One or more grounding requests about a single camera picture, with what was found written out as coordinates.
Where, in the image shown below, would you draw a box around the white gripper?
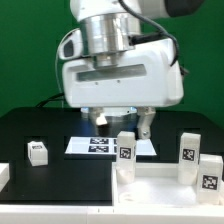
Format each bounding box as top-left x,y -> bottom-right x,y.
62,39 -> 184,140

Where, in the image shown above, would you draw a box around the white square tabletop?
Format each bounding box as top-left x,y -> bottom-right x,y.
111,162 -> 224,208

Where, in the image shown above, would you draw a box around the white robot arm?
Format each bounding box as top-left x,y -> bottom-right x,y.
59,0 -> 205,139

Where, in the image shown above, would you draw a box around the white tag sheet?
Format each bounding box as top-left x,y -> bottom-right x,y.
65,137 -> 156,156

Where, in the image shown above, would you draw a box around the white left fence block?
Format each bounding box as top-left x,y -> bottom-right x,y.
0,163 -> 10,192

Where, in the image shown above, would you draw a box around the white front fence bar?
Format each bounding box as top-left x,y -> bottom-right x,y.
0,205 -> 224,224

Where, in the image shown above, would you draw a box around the black cables on table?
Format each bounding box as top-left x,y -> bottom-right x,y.
35,92 -> 66,109

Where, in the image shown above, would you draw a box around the grey cable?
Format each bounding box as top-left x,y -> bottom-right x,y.
54,56 -> 64,101

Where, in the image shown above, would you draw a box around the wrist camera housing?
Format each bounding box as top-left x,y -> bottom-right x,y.
58,29 -> 83,60

